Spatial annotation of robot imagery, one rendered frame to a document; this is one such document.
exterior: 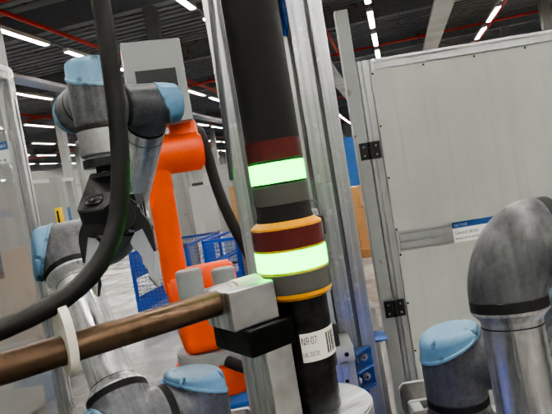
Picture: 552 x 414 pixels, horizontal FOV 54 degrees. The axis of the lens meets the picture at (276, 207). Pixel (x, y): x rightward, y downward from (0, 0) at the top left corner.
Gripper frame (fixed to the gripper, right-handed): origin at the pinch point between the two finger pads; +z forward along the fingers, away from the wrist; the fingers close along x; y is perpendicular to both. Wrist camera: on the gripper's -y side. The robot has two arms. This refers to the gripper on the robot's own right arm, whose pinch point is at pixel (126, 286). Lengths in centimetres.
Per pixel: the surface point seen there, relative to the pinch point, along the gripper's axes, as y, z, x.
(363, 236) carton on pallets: 855, 114, -171
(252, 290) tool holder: -54, -7, -22
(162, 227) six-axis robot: 344, 11, 64
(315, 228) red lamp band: -52, -9, -27
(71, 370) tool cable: -59, -6, -14
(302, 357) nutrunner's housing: -52, -2, -25
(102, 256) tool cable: -57, -10, -16
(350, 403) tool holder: -51, 1, -27
